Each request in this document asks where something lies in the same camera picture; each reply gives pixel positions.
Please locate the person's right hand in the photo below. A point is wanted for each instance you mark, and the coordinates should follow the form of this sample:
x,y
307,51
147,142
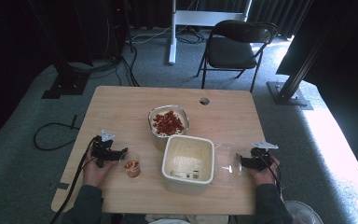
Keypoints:
x,y
265,177

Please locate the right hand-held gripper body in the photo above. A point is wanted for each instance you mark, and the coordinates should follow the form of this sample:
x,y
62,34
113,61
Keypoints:
x,y
258,161

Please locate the small clear plastic cup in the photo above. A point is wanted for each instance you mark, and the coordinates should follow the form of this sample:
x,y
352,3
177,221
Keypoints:
x,y
132,168

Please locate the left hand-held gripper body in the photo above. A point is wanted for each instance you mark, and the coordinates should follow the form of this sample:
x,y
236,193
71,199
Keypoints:
x,y
101,152

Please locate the white round fan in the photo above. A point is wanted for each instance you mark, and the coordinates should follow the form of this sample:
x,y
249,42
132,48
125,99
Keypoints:
x,y
303,214

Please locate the pile of dried red fruit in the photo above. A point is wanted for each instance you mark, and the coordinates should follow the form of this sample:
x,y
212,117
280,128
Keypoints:
x,y
168,123

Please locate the cream square container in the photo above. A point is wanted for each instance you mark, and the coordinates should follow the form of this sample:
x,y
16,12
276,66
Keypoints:
x,y
188,161

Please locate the person's left hand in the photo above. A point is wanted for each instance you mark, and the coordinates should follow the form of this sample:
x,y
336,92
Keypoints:
x,y
93,175

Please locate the black metal stand with plate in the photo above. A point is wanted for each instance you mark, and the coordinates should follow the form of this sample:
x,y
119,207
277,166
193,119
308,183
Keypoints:
x,y
292,84

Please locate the grey tape strip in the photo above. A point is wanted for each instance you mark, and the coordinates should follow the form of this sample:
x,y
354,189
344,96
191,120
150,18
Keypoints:
x,y
60,185

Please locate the black stand with flat base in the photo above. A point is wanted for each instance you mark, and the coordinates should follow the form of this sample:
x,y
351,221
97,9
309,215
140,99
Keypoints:
x,y
66,84

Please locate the white desk frame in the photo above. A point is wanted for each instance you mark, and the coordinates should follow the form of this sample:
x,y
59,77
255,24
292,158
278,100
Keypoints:
x,y
195,18

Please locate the black folding chair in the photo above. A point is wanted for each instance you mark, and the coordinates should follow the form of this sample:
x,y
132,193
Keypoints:
x,y
230,53

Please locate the white bowl with dark rim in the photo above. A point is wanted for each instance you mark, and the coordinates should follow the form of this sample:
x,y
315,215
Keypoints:
x,y
155,113

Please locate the person's light clothing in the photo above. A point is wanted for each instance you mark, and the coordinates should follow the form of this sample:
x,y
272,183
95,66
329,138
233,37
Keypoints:
x,y
180,219

